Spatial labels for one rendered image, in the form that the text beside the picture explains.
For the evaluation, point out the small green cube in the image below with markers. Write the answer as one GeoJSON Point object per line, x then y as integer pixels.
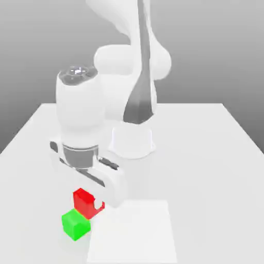
{"type": "Point", "coordinates": [75, 225]}

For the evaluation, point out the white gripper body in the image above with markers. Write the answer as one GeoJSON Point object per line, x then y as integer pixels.
{"type": "Point", "coordinates": [112, 185]}

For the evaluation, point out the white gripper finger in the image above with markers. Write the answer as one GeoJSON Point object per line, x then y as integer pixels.
{"type": "Point", "coordinates": [98, 203]}

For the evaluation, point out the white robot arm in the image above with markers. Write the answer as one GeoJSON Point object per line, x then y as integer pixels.
{"type": "Point", "coordinates": [82, 107]}

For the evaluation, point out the small red cube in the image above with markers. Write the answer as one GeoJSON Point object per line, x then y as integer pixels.
{"type": "Point", "coordinates": [82, 203]}

